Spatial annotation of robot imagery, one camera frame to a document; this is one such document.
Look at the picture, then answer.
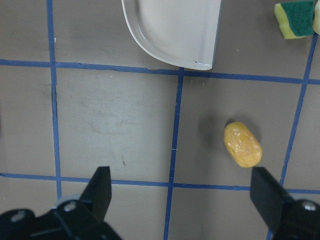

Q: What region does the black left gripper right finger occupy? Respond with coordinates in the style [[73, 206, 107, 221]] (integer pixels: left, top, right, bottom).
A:
[[249, 167, 320, 240]]

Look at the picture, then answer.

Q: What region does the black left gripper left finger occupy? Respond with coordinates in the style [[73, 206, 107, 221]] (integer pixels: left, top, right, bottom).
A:
[[0, 166, 120, 240]]

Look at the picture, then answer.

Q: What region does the pale yellow squash slice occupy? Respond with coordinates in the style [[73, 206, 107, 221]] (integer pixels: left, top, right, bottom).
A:
[[312, 0, 320, 35]]

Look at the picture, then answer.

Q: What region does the green yellow sponge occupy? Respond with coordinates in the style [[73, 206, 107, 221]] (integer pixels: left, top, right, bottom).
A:
[[274, 0, 315, 40]]

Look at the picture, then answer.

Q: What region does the yellow potato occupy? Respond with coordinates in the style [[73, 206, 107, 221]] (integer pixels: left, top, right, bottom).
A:
[[223, 121, 263, 168]]

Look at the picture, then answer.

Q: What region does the beige plastic dustpan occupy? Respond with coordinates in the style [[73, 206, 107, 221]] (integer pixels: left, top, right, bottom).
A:
[[121, 0, 222, 71]]

